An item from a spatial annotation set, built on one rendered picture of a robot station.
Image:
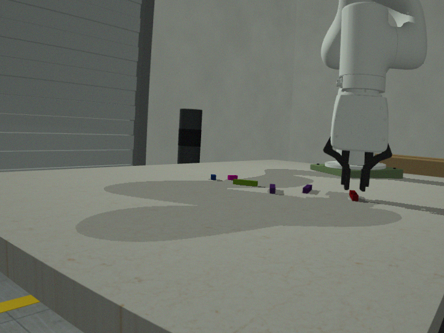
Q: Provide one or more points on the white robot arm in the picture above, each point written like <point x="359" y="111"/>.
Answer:
<point x="365" y="44"/>

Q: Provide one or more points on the lime green rod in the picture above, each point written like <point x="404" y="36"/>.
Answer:
<point x="245" y="182"/>

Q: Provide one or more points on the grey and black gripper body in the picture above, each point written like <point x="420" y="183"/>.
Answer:
<point x="360" y="124"/>

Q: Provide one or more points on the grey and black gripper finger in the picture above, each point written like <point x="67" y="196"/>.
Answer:
<point x="370" y="162"/>
<point x="343" y="161"/>

